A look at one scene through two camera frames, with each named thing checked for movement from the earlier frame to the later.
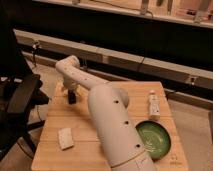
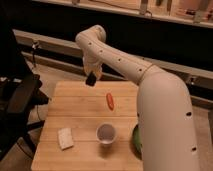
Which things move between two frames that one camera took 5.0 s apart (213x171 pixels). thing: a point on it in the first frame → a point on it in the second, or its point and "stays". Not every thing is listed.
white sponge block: (65, 137) stays
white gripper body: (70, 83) → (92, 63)
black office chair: (20, 90) stays
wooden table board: (69, 140) stays
